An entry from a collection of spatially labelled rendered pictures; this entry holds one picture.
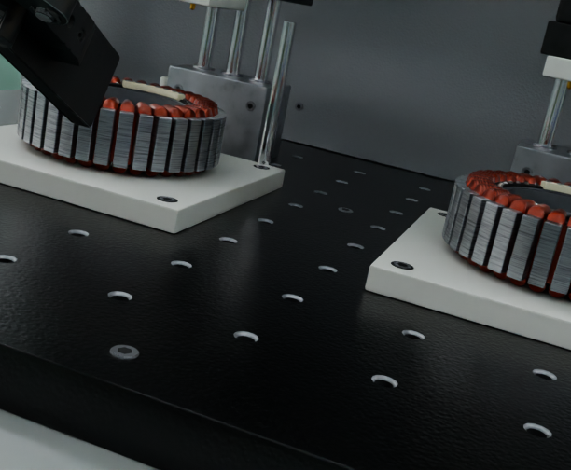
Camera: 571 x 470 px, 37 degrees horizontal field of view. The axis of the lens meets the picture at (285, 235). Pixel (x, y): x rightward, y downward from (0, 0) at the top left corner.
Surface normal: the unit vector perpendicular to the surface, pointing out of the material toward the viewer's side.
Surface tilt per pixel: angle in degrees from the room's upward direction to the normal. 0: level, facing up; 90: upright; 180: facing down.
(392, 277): 90
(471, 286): 0
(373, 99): 90
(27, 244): 0
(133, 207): 90
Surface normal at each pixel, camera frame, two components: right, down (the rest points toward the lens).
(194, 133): 0.76, 0.31
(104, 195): -0.33, 0.20
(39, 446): 0.18, -0.94
